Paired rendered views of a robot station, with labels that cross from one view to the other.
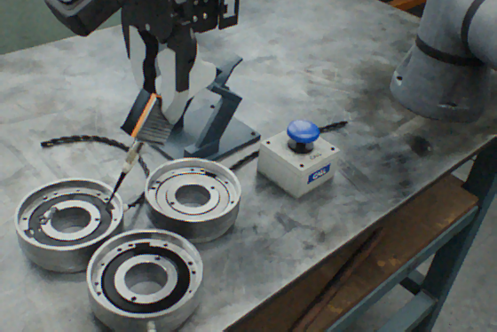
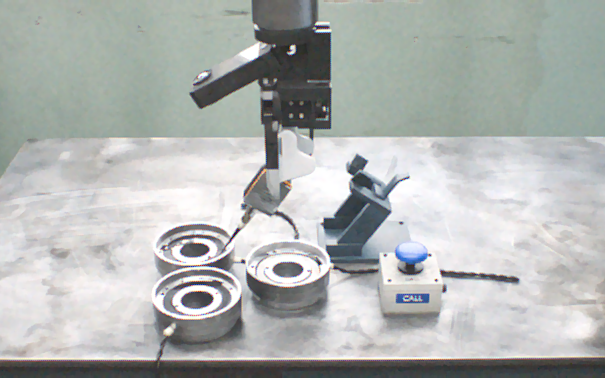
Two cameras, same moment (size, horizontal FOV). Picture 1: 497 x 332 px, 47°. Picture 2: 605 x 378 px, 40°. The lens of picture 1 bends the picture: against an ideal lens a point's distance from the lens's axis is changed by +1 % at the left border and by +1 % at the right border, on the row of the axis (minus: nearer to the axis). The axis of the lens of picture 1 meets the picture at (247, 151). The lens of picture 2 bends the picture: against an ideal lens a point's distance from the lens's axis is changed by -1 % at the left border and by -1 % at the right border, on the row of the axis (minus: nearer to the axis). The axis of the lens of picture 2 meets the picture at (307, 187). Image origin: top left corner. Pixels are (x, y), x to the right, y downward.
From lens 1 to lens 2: 64 cm
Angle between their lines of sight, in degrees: 40
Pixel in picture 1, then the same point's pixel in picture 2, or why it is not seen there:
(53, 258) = (161, 266)
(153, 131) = (259, 199)
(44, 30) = not seen: hidden behind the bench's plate
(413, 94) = not seen: outside the picture
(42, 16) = (473, 133)
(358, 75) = (600, 246)
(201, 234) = (266, 296)
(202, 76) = (299, 165)
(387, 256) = not seen: outside the picture
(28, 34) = not seen: hidden behind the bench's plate
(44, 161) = (232, 216)
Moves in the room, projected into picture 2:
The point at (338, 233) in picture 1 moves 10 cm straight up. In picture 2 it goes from (385, 350) to (389, 277)
